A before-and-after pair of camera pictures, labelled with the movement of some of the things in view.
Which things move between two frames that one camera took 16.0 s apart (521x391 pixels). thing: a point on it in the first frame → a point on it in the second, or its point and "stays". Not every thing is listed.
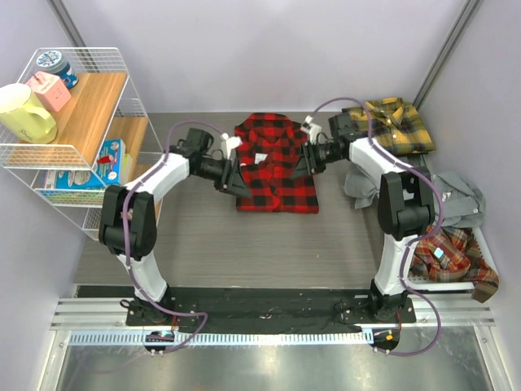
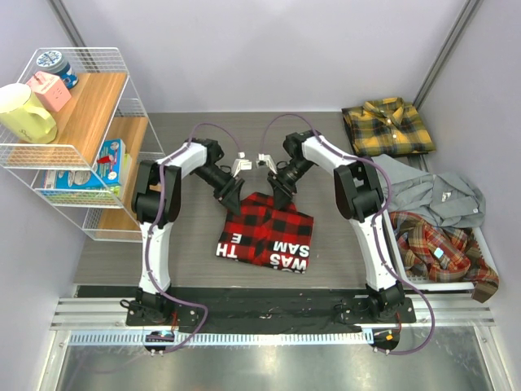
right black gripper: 307,164 → 282,190
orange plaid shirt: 450,254 stays
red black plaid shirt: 269,156 → 263,234
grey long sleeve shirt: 457,204 stays
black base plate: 271,310 stays
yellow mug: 21,116 stays
